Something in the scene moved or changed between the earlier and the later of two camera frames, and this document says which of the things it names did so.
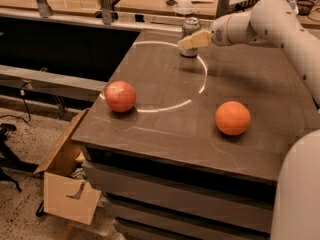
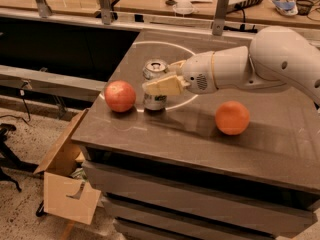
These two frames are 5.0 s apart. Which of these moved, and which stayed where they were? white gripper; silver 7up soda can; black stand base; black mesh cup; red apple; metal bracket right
Moved: silver 7up soda can; white gripper
Stayed: black mesh cup; black stand base; red apple; metal bracket right
